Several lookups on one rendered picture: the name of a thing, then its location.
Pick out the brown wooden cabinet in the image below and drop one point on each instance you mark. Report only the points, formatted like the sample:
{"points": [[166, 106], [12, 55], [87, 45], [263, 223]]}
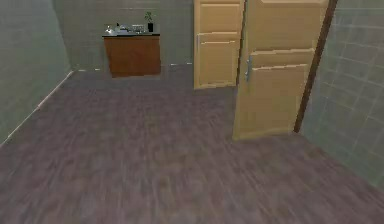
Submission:
{"points": [[132, 55]]}

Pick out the dark brown door frame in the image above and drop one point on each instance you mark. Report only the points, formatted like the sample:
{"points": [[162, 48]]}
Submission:
{"points": [[313, 70]]}

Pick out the light wooden room door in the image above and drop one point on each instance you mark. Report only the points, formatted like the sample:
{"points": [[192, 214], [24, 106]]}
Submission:
{"points": [[217, 46], [281, 70]]}

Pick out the green plant in black pot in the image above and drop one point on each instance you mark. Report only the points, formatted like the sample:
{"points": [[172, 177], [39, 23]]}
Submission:
{"points": [[150, 22]]}

